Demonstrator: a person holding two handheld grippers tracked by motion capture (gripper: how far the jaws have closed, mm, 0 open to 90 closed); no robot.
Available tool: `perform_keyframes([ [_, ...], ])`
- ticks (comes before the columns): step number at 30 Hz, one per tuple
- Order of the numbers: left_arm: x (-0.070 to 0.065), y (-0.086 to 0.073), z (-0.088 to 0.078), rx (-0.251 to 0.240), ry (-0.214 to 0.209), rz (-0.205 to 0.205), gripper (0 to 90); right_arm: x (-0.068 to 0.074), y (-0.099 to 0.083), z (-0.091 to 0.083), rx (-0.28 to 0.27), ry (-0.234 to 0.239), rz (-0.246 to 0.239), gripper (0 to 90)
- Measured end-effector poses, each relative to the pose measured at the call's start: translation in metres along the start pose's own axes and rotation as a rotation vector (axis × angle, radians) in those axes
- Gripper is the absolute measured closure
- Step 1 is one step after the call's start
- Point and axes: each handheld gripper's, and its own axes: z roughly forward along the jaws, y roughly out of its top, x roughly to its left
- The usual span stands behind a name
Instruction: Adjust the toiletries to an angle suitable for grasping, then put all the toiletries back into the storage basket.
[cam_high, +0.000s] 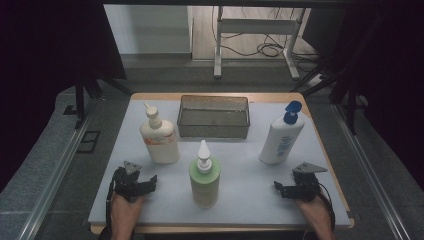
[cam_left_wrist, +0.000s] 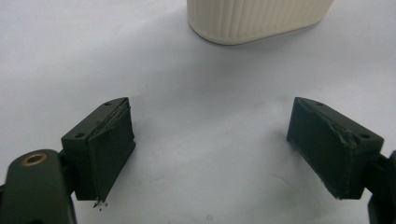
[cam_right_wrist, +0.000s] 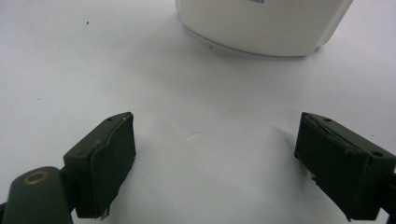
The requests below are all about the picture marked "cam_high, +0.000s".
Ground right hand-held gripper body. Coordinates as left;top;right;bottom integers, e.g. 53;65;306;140
289;162;328;203

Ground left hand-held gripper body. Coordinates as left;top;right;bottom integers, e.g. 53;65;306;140
113;160;148;203

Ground cream pump bottle orange label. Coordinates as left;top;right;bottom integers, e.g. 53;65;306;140
139;102;181;165

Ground white bottle blue pump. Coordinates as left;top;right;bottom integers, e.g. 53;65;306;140
259;100;306;165

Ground green ribbed pump bottle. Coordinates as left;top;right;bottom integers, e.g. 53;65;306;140
188;139;222;209

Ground grey mesh basket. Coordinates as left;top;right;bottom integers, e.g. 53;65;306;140
176;95;251;140

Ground person's left hand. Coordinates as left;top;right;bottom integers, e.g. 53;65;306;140
109;193;145;231

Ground person's right hand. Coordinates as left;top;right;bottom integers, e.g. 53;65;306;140
296;196;333;231

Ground light grey table mat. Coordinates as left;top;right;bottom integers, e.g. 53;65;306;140
88;99;353;228

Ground black metal stand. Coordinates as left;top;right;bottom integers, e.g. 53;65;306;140
289;49;368;136
63;68;134;130

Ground white power strip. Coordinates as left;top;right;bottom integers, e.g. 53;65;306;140
307;74;326;88

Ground dark curtain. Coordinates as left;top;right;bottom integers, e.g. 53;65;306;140
301;0;424;191
0;0;127;193

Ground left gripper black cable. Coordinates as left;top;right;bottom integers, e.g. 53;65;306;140
105;171;118;236

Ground aluminium rail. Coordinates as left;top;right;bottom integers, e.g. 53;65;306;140
18;99;98;240
331;103;412;240

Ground black floor cables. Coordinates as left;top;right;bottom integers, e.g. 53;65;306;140
219;6;321;73

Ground white desk frame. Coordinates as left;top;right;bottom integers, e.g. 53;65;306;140
213;5;306;81

